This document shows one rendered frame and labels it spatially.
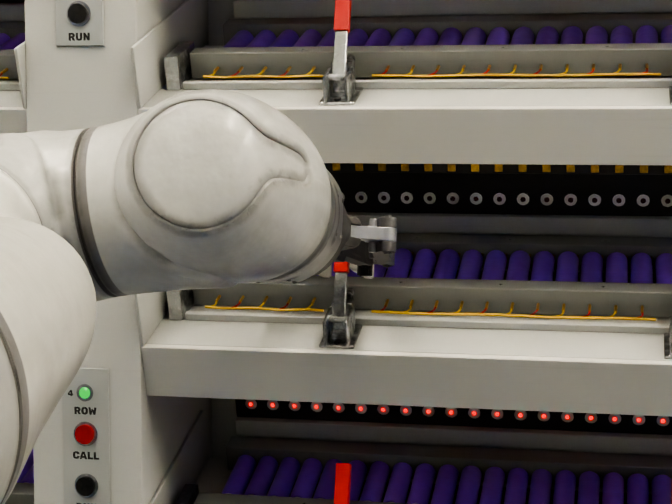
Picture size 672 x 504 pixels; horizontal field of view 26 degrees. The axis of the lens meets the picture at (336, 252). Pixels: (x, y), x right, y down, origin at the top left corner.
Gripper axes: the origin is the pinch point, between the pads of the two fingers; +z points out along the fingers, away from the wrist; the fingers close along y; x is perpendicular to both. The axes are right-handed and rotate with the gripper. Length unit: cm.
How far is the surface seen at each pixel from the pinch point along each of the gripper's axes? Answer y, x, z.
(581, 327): 18.9, -5.0, 3.0
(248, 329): -7.9, -6.0, 2.1
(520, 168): 13.2, 9.2, 11.5
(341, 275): 0.1, -1.6, 0.1
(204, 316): -11.9, -5.0, 3.0
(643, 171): 23.6, 9.0, 11.6
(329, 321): -0.7, -5.3, -0.1
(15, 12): -33.7, 23.2, 9.8
